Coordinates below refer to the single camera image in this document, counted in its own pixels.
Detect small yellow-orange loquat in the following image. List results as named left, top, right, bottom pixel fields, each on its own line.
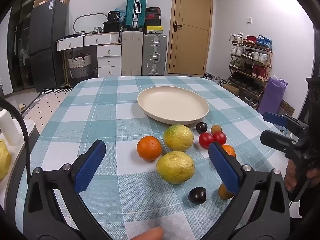
left=218, top=184, right=235, bottom=200

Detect black box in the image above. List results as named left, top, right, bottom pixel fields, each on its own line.
left=103, top=21, right=123, bottom=33

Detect small orange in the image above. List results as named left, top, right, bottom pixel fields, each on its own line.
left=221, top=144, right=236, bottom=158

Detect black cable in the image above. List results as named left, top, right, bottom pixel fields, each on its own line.
left=0, top=97, right=32, bottom=180

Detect wooden shoe rack with shoes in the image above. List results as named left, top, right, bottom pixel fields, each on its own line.
left=227, top=32, right=273, bottom=109

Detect stack of shoe boxes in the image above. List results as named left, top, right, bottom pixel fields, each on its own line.
left=145, top=7, right=163, bottom=34

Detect dark grey refrigerator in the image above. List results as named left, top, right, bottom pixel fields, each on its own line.
left=29, top=0, right=68, bottom=92

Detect woven laundry basket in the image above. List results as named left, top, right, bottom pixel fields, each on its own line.
left=68, top=53, right=91, bottom=78

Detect large orange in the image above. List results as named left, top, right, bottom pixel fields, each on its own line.
left=137, top=136, right=162, bottom=161

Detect shoes beside door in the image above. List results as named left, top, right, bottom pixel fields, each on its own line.
left=203, top=72, right=227, bottom=85

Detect wooden door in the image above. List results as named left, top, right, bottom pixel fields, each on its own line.
left=166, top=0, right=213, bottom=75

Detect dark glass sliding door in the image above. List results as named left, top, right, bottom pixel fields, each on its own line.
left=6, top=0, right=33, bottom=94

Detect silver grey suitcase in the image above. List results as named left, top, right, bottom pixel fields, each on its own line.
left=142, top=33, right=167, bottom=76

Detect teal suitcase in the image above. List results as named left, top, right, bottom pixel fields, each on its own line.
left=125, top=0, right=147, bottom=29

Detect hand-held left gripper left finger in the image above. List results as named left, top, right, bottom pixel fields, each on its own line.
left=23, top=140, right=112, bottom=240

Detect teal checked tablecloth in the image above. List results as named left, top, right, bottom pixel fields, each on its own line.
left=15, top=76, right=300, bottom=240

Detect person's left hand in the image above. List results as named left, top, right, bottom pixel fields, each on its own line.
left=130, top=227, right=164, bottom=240

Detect white desk with drawers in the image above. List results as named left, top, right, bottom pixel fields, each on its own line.
left=56, top=32, right=120, bottom=52

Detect cream round plate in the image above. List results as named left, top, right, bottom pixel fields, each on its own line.
left=137, top=86, right=209, bottom=125

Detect yellow guava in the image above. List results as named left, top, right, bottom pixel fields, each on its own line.
left=156, top=151, right=195, bottom=184

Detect white drawer cabinet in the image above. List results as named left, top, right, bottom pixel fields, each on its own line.
left=97, top=44, right=122, bottom=78

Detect dotted cream rug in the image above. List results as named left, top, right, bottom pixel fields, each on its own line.
left=22, top=89, right=73, bottom=122

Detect oval mirror frame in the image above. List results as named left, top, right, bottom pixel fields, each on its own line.
left=74, top=12, right=108, bottom=33

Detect purple bag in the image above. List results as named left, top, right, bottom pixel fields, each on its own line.
left=257, top=76, right=288, bottom=115

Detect brown patterned box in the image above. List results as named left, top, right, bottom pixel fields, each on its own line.
left=277, top=99, right=295, bottom=115

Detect person's right hand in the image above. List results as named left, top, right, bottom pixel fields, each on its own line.
left=284, top=160, right=320, bottom=192

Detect beige suitcase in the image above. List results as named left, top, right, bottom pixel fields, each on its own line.
left=121, top=31, right=143, bottom=76

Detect red cherry tomato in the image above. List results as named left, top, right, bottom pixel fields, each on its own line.
left=213, top=131, right=227, bottom=145
left=199, top=133, right=214, bottom=149

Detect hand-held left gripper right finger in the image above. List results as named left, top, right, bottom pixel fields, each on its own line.
left=202, top=142, right=290, bottom=240

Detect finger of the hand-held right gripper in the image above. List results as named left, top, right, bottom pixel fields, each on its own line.
left=260, top=130, right=302, bottom=158
left=263, top=112, right=310, bottom=140

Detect white paper roll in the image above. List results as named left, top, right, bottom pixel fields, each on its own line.
left=0, top=109, right=20, bottom=144

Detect yellow-green guava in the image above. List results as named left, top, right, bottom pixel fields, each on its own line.
left=163, top=124, right=194, bottom=152

